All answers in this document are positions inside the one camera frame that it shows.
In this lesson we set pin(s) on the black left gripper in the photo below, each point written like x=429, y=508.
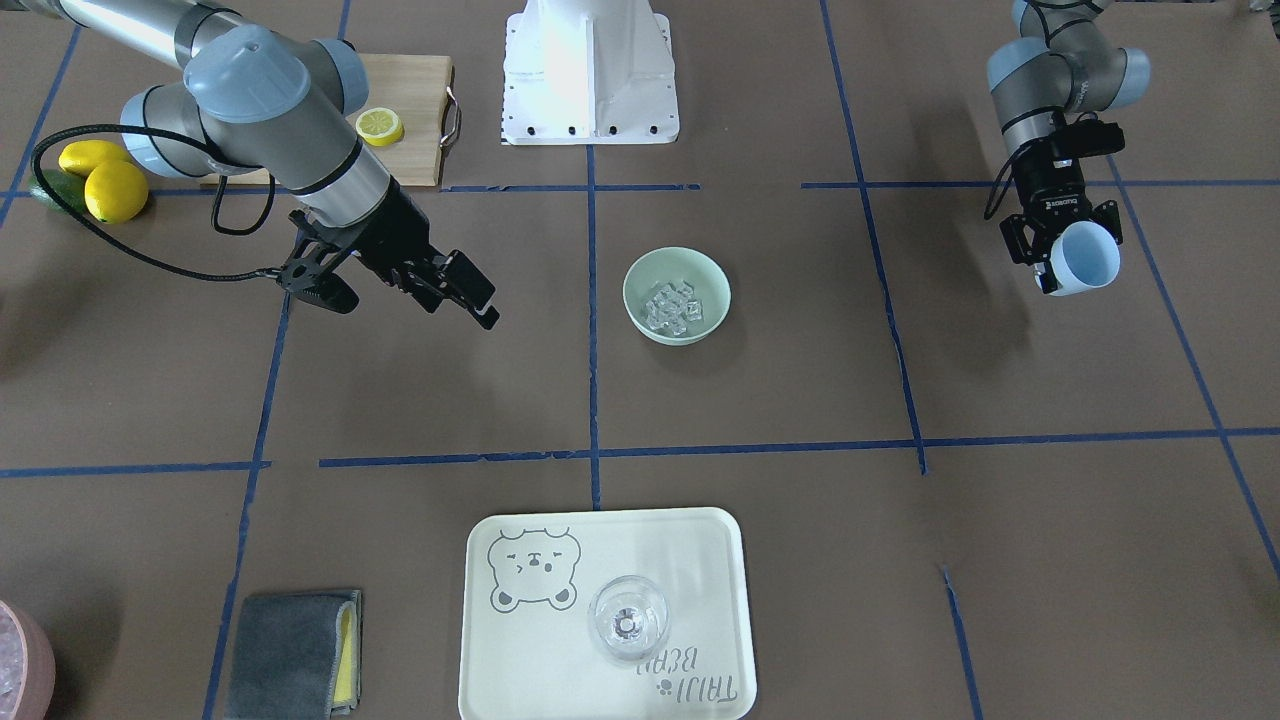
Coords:
x=1052, y=188

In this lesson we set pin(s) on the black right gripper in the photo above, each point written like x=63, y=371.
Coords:
x=396, y=236

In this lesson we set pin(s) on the light blue cup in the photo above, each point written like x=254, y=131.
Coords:
x=1083, y=258

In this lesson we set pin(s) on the green bowl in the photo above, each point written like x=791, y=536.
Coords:
x=673, y=265

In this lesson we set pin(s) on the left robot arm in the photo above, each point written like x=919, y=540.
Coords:
x=1049, y=87

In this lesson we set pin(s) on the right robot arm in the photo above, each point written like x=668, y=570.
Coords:
x=252, y=99

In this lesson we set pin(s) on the ice cubes in green bowl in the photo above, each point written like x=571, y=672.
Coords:
x=672, y=309

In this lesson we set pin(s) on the pink bowl with ice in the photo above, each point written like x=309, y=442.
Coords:
x=27, y=664

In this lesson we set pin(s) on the lemon half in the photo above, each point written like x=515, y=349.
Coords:
x=379, y=127

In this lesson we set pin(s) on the wooden cutting board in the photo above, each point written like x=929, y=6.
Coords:
x=417, y=88

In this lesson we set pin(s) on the yellow lemon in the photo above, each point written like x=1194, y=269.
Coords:
x=80, y=158
x=116, y=192

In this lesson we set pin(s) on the cream bear serving tray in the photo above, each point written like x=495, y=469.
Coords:
x=526, y=651

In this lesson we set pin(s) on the clear wine glass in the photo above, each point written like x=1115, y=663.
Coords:
x=630, y=619

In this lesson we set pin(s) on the green lime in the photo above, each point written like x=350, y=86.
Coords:
x=61, y=190

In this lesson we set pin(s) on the folded grey cloth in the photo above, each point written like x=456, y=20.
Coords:
x=297, y=656

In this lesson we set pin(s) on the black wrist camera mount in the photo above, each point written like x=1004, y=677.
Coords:
x=310, y=272

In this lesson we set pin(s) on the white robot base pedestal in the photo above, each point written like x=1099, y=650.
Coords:
x=589, y=73

